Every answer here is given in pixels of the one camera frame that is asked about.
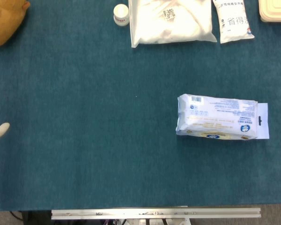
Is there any blue and white wet wipe pack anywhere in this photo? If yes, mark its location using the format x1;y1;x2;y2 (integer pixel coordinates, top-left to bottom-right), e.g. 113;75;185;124
175;93;270;141

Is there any teal table cloth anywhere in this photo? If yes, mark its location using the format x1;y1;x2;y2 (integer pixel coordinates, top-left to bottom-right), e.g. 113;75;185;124
0;0;281;213

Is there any large white plastic bag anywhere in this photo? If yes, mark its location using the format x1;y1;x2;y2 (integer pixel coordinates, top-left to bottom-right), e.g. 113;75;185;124
128;0;218;49

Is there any small white jar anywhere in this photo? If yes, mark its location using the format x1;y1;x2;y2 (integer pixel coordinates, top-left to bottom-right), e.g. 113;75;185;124
113;4;130;27

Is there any white pouch with black print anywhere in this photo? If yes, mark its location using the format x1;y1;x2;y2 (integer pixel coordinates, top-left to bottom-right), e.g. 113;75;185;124
212;0;255;44

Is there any brown plush toy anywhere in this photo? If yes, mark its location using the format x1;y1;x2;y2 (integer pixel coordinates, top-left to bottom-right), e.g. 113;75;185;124
0;0;31;49

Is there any beige lidded food container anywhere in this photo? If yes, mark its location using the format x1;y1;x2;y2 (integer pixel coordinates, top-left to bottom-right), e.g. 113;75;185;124
258;0;281;23

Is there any aluminium rail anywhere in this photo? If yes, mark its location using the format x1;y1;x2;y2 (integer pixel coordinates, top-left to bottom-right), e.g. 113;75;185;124
51;207;261;220

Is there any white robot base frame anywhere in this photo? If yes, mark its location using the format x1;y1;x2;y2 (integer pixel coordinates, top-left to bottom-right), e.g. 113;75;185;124
103;217;191;225

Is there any black floor cable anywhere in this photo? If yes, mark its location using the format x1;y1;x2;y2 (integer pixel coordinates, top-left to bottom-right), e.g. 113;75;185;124
9;210;23;221

